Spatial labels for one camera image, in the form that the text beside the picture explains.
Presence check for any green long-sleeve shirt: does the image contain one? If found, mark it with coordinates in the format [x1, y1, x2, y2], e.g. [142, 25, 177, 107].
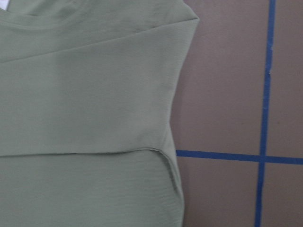
[0, 0, 199, 227]

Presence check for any blue tape line crosswise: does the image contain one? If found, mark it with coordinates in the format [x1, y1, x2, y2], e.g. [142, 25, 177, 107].
[176, 150, 303, 165]

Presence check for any blue tape line lengthwise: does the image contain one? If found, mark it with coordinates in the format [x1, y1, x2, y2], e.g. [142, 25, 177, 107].
[254, 0, 276, 227]

